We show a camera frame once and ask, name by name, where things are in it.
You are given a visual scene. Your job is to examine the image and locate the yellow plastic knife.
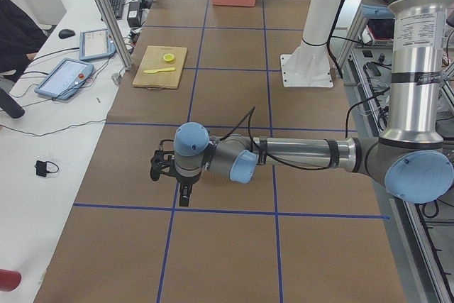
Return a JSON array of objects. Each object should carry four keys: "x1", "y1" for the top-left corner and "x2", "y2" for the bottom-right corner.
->
[{"x1": 143, "y1": 67, "x2": 176, "y2": 75}]

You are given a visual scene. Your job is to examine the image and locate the white pedestal column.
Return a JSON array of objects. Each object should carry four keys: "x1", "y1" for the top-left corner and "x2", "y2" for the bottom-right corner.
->
[{"x1": 280, "y1": 0, "x2": 342, "y2": 88}]

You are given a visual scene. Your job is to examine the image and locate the bamboo cutting board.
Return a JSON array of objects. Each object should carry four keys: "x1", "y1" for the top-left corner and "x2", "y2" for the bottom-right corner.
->
[{"x1": 133, "y1": 45, "x2": 187, "y2": 89}]

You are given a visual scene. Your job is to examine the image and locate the teach pendant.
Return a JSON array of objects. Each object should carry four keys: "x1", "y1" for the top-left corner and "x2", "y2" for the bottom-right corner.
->
[
  {"x1": 35, "y1": 58, "x2": 94, "y2": 101},
  {"x1": 79, "y1": 29, "x2": 116, "y2": 62}
]

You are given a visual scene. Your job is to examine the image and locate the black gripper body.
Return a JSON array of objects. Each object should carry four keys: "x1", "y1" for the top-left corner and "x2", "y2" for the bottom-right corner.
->
[{"x1": 175, "y1": 166, "x2": 199, "y2": 187}]

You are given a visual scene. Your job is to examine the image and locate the red bottle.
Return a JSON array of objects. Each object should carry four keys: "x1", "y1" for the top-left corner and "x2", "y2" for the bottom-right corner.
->
[{"x1": 0, "y1": 269, "x2": 22, "y2": 292}]

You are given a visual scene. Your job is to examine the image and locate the teach pendant near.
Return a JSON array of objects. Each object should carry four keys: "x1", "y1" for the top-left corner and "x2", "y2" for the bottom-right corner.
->
[{"x1": 35, "y1": 58, "x2": 94, "y2": 101}]

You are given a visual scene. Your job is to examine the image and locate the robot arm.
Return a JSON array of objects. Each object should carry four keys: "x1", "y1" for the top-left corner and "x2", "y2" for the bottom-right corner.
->
[{"x1": 170, "y1": 0, "x2": 453, "y2": 206}]

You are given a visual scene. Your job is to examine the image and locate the aluminium frame post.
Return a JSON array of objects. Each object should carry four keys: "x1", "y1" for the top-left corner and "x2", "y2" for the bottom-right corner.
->
[{"x1": 95, "y1": 0, "x2": 132, "y2": 71}]

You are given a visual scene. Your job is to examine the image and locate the black computer mouse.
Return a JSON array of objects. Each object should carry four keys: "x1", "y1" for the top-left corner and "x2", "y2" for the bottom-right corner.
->
[{"x1": 58, "y1": 29, "x2": 76, "y2": 39}]

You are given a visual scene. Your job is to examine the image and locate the brown table mat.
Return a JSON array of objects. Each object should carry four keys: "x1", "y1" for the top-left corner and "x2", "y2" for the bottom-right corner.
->
[{"x1": 35, "y1": 0, "x2": 406, "y2": 302}]

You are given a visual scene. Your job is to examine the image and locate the yellow lemon slice toy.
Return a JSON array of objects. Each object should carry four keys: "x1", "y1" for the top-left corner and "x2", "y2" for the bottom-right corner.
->
[{"x1": 162, "y1": 53, "x2": 175, "y2": 62}]

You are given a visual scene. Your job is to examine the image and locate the teach pendant far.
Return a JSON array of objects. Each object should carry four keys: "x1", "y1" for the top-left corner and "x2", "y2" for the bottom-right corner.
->
[{"x1": 79, "y1": 29, "x2": 116, "y2": 62}]

